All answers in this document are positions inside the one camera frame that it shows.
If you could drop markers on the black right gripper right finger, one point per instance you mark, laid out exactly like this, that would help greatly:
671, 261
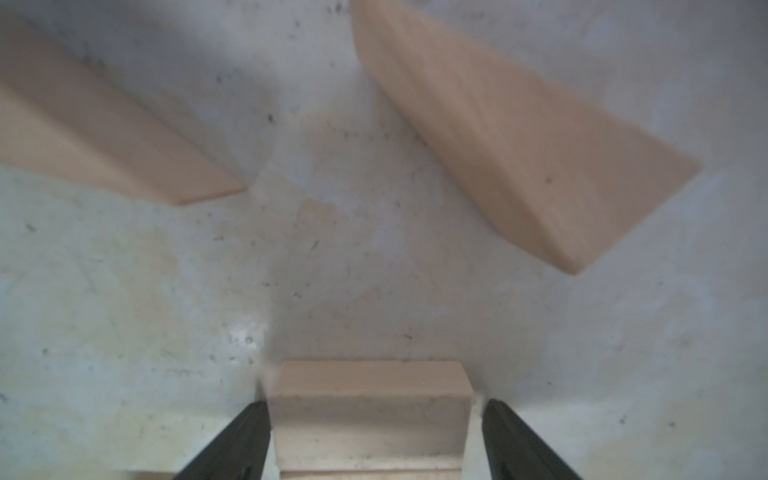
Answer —
515, 451

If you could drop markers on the natural wood rectangular block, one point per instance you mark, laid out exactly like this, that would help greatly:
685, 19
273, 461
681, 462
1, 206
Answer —
370, 415
450, 474

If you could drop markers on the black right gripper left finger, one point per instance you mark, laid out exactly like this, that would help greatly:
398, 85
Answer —
238, 452

